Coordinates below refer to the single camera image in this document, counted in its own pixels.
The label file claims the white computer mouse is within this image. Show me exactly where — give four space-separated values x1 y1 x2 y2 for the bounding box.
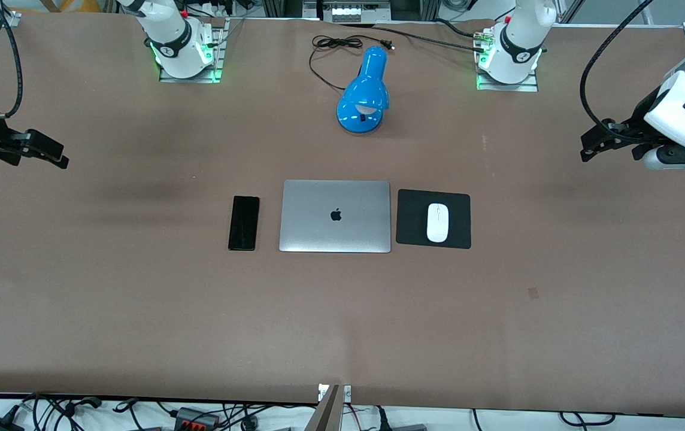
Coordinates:
426 202 450 244

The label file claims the black smartphone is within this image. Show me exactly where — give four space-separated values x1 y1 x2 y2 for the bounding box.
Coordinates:
228 195 261 252

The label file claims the black mouse pad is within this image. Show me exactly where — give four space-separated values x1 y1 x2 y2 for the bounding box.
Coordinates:
396 189 472 250

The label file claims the blue desk lamp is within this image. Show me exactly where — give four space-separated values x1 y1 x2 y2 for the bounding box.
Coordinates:
336 45 390 134

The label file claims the silver closed laptop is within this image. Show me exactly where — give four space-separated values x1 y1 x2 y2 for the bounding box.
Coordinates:
278 180 392 254

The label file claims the white power strip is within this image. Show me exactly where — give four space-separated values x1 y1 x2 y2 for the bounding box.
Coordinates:
331 6 380 24

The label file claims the grey connector with orange levers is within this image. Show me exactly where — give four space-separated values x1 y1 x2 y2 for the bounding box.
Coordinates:
174 406 222 430

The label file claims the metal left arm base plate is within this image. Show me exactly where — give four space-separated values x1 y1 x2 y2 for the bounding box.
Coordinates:
475 27 539 92

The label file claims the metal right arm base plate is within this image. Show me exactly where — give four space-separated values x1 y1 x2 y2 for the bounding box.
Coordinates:
159 18 227 84

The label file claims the thick black base cable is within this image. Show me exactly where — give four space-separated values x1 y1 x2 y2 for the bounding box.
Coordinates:
342 22 488 53

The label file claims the tangled black floor cable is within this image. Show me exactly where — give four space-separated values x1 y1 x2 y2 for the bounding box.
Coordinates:
22 393 105 431

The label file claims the looped black floor cable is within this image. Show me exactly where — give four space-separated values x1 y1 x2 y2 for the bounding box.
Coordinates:
559 411 616 427

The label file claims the black lamp power cord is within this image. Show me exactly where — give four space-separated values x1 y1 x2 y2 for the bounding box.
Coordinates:
309 35 396 92

